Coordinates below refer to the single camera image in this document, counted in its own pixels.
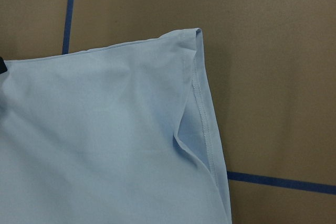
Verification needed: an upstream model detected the light blue t-shirt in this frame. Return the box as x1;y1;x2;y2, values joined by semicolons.
1;28;232;223

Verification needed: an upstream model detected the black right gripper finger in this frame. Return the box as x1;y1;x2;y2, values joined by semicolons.
0;57;7;74

